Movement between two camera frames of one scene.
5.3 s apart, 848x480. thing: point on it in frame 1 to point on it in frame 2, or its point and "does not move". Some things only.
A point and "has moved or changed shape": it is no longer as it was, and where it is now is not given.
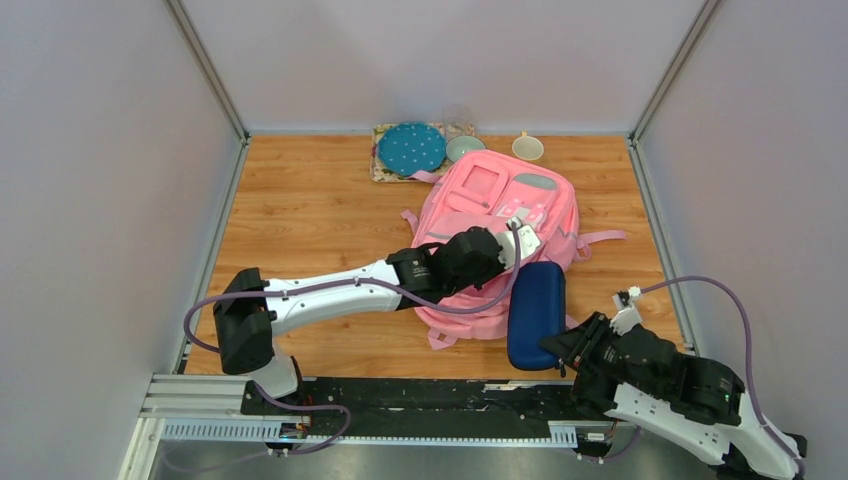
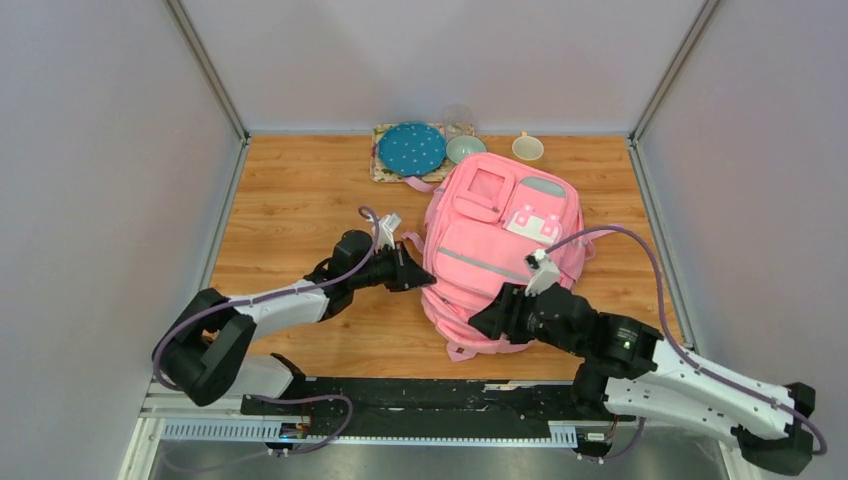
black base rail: x=419 y=406 does not move
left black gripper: x=497 y=267 to x=407 y=274
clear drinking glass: x=458 y=121 does not move
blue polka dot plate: x=412 y=146 does not move
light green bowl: x=460 y=145 does not move
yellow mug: x=527 y=147 does not move
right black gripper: x=575 y=345 to x=502 y=315
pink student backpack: x=487 y=188 has moved or changed shape
